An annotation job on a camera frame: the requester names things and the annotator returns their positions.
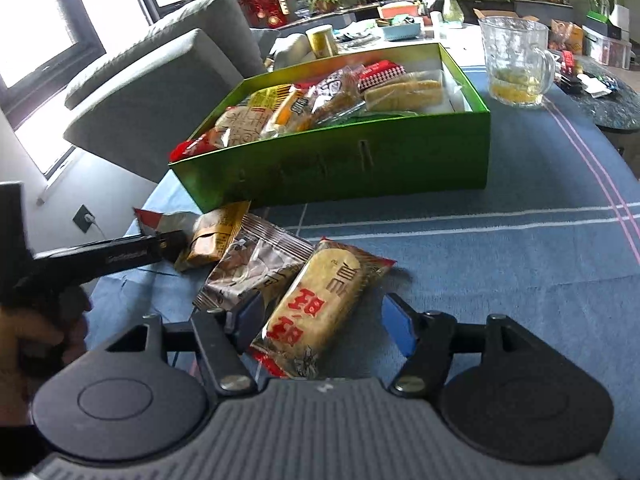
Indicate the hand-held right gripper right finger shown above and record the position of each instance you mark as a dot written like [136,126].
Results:
[400,322]

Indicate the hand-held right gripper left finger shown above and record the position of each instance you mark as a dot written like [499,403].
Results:
[250,315]

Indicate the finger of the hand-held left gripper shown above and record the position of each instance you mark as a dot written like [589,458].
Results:
[172,246]

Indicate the orange cake snack packet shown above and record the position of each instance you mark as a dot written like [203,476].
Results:
[215,235]

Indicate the brown white snack packet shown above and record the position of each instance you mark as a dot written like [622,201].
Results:
[250,265]

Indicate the yellow rice cracker packet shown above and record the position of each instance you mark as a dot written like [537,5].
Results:
[315,305]

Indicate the green cardboard box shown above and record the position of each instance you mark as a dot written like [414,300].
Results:
[350,160]

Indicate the yellow red striped snack packet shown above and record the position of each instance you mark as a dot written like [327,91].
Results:
[267,96]

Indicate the sliced toast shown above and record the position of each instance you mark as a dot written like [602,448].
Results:
[405,92]

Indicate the red checkered snack packet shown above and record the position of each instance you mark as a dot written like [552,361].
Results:
[382,72]

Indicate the person's left hand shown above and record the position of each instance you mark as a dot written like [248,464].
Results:
[35,325]

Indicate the white red-edged snack packet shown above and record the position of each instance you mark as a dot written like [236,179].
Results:
[160,220]

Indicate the round biscuit packet red edge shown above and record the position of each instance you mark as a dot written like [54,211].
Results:
[235,125]

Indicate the grey sofa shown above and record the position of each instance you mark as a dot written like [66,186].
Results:
[150,90]

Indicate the orange bread snack packet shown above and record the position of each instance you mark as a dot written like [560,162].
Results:
[292,110]

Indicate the white dark patterned snack packet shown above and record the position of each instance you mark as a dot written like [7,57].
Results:
[335,87]

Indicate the white bundle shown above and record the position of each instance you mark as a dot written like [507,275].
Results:
[290,50]

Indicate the yellow can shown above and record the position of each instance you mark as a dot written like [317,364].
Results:
[322,42]

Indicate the glass mug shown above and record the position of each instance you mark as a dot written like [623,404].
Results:
[515,60]

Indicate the blue plastic basket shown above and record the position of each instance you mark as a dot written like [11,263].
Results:
[404,31]

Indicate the dark marble side table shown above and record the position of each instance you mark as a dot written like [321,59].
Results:
[615,105]

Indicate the open cardboard box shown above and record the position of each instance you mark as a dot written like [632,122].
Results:
[505,15]

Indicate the orange printed carton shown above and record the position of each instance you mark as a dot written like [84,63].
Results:
[566,36]

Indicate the clear storage box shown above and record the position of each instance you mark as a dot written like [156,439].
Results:
[606,46]

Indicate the small green box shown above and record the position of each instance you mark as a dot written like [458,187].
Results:
[596,17]

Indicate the wall socket with plug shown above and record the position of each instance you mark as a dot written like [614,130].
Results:
[83,218]

